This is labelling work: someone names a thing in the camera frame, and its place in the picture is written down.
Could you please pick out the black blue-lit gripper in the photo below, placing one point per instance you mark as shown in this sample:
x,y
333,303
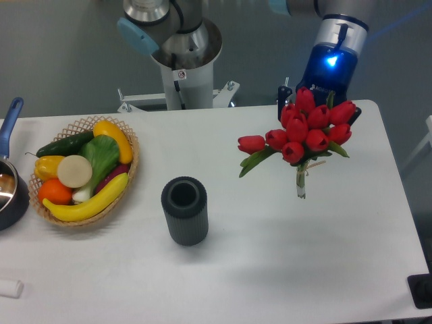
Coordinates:
x,y
327,70

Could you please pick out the red tulip bouquet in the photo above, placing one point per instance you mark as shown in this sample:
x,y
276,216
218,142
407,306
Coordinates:
x,y
308,131

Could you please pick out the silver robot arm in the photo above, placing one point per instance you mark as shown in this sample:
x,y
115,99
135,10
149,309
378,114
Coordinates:
x,y
344,24

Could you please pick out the dark grey ribbed vase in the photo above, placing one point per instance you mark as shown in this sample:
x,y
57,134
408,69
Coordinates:
x,y
184,203

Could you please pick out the purple eggplant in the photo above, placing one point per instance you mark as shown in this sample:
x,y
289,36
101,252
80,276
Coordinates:
x,y
122,168

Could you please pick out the black device at edge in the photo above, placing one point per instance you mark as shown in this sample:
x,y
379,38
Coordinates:
x,y
420,289

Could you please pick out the yellow squash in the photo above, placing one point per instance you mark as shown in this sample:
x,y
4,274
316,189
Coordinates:
x,y
108,128

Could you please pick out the green lettuce cabbage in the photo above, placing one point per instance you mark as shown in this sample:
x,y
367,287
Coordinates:
x,y
103,154

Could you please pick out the beige round onion slice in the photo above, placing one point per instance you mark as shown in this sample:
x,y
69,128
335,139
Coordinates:
x,y
74,171

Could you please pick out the green cucumber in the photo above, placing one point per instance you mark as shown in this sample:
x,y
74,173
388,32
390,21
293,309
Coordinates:
x,y
67,146

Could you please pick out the yellow banana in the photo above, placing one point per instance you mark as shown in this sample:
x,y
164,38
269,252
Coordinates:
x,y
92,206

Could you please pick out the yellow bell pepper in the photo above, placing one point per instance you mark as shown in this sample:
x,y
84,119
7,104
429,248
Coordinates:
x,y
46,167

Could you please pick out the orange fruit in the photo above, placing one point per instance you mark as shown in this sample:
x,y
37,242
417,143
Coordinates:
x,y
56,192

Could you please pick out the white small roll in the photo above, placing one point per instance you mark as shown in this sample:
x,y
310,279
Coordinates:
x,y
11,288

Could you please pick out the white frame at right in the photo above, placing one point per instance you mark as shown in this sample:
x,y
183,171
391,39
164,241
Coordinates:
x,y
419,152

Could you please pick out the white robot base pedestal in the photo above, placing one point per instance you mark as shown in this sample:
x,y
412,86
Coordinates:
x,y
186,64

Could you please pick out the dark saucepan blue handle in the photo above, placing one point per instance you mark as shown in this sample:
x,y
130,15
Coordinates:
x,y
14,191

